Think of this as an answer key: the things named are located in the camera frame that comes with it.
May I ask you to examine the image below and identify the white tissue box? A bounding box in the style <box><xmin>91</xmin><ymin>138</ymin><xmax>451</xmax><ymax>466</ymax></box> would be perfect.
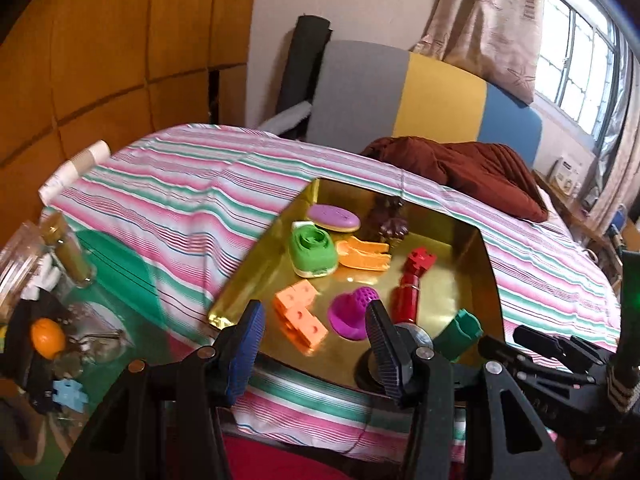
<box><xmin>548</xmin><ymin>155</ymin><xmax>582</xmax><ymax>197</ymax></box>

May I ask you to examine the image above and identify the green glass side table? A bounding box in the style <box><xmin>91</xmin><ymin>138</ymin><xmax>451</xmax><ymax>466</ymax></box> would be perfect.
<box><xmin>0</xmin><ymin>228</ymin><xmax>212</xmax><ymax>480</ymax></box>

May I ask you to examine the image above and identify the gold metal tray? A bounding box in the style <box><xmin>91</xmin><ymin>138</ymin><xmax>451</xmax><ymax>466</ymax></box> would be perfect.
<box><xmin>208</xmin><ymin>179</ymin><xmax>504</xmax><ymax>389</ymax></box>

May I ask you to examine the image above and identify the dark red quilted blanket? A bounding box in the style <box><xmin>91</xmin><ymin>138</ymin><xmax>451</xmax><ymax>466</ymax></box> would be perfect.
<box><xmin>361</xmin><ymin>136</ymin><xmax>548</xmax><ymax>223</ymax></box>

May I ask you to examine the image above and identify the red capsule tube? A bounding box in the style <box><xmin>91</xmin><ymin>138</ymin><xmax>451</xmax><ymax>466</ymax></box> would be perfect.
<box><xmin>390</xmin><ymin>273</ymin><xmax>420</xmax><ymax>324</ymax></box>

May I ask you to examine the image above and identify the grey yellow blue headboard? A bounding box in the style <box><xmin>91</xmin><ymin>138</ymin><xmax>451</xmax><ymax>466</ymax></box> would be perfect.
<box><xmin>306</xmin><ymin>40</ymin><xmax>541</xmax><ymax>167</ymax></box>

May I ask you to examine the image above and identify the black lid clear jar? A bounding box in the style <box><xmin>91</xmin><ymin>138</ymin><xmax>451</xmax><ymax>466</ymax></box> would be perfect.
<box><xmin>355</xmin><ymin>323</ymin><xmax>433</xmax><ymax>400</ymax></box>

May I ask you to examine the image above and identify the purple oval soap box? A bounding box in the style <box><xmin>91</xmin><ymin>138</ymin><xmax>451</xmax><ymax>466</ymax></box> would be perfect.
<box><xmin>307</xmin><ymin>204</ymin><xmax>360</xmax><ymax>233</ymax></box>

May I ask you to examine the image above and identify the light blue puzzle piece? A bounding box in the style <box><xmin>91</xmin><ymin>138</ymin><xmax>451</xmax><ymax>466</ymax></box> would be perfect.
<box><xmin>52</xmin><ymin>378</ymin><xmax>89</xmax><ymax>413</ymax></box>

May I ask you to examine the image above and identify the dark brown grape ornament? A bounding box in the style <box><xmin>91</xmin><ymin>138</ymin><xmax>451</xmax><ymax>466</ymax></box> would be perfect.
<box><xmin>366</xmin><ymin>195</ymin><xmax>409</xmax><ymax>248</ymax></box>

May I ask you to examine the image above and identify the striped pink green bedsheet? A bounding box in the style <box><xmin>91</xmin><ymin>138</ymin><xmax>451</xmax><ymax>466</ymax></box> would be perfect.
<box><xmin>39</xmin><ymin>122</ymin><xmax>624</xmax><ymax>466</ymax></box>

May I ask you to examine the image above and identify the orange pig shaped piece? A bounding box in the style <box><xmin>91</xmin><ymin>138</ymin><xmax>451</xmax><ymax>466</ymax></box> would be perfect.
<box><xmin>335</xmin><ymin>236</ymin><xmax>392</xmax><ymax>272</ymax></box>

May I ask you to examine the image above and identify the wooden bedside table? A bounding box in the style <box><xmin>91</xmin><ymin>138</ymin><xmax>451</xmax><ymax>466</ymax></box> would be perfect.
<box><xmin>533</xmin><ymin>170</ymin><xmax>623</xmax><ymax>274</ymax></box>

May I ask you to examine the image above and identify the green white round dispenser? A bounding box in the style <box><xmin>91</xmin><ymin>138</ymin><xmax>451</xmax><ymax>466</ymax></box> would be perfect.
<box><xmin>288</xmin><ymin>221</ymin><xmax>338</xmax><ymax>278</ymax></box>

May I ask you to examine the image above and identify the purple perforated funnel cup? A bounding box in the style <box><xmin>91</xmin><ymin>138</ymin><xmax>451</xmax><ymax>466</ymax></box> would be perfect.
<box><xmin>328</xmin><ymin>286</ymin><xmax>380</xmax><ymax>341</ymax></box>

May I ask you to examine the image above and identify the orange fruit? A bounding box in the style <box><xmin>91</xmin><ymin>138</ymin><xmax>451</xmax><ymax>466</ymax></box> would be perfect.
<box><xmin>30</xmin><ymin>318</ymin><xmax>66</xmax><ymax>361</ymax></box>

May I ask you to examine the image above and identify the red puzzle block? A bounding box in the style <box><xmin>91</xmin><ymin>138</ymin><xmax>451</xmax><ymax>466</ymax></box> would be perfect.
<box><xmin>404</xmin><ymin>247</ymin><xmax>437</xmax><ymax>278</ymax></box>

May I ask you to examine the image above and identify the glass jar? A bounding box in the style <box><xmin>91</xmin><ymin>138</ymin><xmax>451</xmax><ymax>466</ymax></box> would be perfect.
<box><xmin>0</xmin><ymin>221</ymin><xmax>61</xmax><ymax>324</ymax></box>

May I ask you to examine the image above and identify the beige patterned curtain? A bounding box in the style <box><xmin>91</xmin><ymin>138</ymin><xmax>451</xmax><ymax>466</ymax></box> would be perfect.
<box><xmin>413</xmin><ymin>0</ymin><xmax>544</xmax><ymax>105</ymax></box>

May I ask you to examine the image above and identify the black rolled mat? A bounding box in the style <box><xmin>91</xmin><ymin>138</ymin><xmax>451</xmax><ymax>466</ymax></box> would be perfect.
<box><xmin>276</xmin><ymin>15</ymin><xmax>332</xmax><ymax>140</ymax></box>

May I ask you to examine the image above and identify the green flanged spool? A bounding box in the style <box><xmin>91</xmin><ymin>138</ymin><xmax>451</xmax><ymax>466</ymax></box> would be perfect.
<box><xmin>433</xmin><ymin>309</ymin><xmax>484</xmax><ymax>362</ymax></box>

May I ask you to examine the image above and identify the orange building block piece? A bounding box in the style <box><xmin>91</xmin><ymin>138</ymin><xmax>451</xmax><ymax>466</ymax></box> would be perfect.
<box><xmin>272</xmin><ymin>280</ymin><xmax>328</xmax><ymax>350</ymax></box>

